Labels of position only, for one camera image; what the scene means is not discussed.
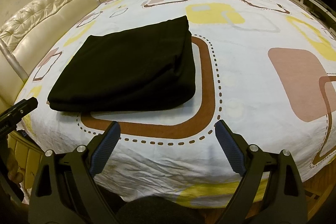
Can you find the black pants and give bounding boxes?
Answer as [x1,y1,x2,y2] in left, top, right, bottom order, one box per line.
[47,16,196,113]

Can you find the white tv console shelf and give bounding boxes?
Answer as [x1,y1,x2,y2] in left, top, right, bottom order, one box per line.
[290,0,335,40]

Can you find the cream tufted leather headboard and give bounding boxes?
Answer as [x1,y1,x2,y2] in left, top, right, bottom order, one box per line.
[1,0,106,111]

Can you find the patterned white bed sheet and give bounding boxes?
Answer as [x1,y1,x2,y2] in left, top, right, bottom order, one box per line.
[18,0,335,208]

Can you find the person left hand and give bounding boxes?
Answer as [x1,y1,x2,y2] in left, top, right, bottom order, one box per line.
[6,148,23,186]

